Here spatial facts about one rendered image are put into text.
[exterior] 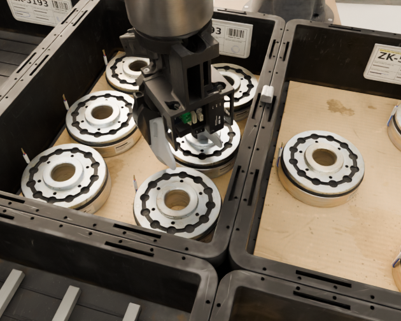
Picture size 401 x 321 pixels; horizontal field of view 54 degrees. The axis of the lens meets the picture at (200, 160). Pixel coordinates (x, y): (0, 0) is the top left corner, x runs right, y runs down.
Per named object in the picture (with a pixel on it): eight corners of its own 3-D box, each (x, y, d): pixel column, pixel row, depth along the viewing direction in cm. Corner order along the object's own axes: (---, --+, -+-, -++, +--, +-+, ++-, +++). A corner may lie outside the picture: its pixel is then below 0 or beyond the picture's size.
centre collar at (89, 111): (94, 100, 57) (93, 97, 56) (126, 106, 56) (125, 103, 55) (78, 123, 54) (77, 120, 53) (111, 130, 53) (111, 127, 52)
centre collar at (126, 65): (130, 57, 63) (129, 53, 63) (158, 62, 62) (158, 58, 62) (117, 75, 60) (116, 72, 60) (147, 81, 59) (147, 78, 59)
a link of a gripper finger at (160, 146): (163, 197, 48) (167, 143, 41) (142, 164, 51) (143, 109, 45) (185, 188, 49) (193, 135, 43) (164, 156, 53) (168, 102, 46)
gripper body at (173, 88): (173, 157, 41) (158, 63, 31) (139, 107, 45) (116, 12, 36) (235, 128, 43) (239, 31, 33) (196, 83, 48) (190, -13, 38)
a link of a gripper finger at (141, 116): (137, 149, 46) (137, 88, 40) (132, 140, 47) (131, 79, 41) (173, 137, 48) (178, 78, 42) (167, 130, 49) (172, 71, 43)
